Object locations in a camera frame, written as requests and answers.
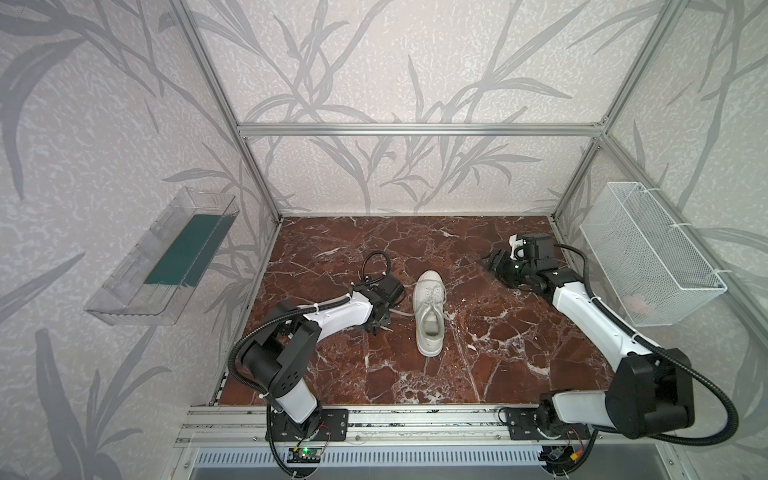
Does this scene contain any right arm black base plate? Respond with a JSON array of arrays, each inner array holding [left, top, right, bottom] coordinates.
[[497, 406, 591, 442]]

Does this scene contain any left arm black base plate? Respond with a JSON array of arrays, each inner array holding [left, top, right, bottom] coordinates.
[[268, 407, 350, 442]]

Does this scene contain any pink object in basket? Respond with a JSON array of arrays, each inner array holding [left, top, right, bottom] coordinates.
[[624, 294, 656, 316]]

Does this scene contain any white sneaker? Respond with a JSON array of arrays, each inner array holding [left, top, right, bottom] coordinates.
[[413, 270, 447, 358]]

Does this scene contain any clear plastic wall tray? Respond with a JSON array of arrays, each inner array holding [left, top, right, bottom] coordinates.
[[85, 187, 240, 326]]

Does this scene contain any aluminium frame rail base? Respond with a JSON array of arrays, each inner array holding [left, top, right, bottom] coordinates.
[[173, 403, 679, 448]]

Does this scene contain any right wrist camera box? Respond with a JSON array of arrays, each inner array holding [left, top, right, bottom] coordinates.
[[509, 234, 527, 260]]

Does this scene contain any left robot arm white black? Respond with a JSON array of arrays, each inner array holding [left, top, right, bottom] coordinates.
[[228, 274, 405, 429]]

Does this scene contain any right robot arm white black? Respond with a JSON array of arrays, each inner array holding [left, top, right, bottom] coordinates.
[[481, 234, 695, 439]]

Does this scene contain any green circuit board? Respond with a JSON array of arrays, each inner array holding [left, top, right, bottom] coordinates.
[[286, 447, 325, 465]]

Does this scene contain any black corrugated right cable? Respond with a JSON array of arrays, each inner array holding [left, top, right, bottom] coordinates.
[[554, 242, 740, 447]]

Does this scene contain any right wired connector board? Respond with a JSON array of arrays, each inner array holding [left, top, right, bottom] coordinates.
[[539, 445, 585, 465]]

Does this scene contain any white wire mesh basket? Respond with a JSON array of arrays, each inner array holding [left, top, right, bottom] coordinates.
[[581, 182, 727, 327]]

